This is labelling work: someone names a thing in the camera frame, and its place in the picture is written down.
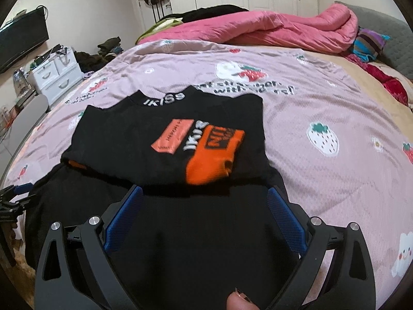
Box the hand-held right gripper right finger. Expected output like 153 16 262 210
267 187 376 310

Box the black cloth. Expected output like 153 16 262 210
161 5 250 24

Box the green cloth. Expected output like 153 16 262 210
137 18 183 44

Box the person's right hand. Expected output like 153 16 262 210
226 289 259 310

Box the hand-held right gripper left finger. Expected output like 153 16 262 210
34 185 144 310

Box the pink quilt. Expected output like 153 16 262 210
136 4 359 55

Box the black sweater with orange cuffs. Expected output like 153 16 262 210
24 90 310 310

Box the red cloth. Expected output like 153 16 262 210
345 53 413 106

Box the white drawer cabinet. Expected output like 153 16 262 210
27 47 83 102

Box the black television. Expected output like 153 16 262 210
0 8 50 75

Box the grey quilted headboard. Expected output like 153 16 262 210
334 2 413 81

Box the pink strawberry print bed sheet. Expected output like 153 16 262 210
0 37 413 280

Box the colourful striped cloth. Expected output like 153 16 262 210
352 27 392 62

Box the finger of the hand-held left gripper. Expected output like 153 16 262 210
0 195 37 215
0 183 33 198

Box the pile of dark clothes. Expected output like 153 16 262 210
74 37 123 72

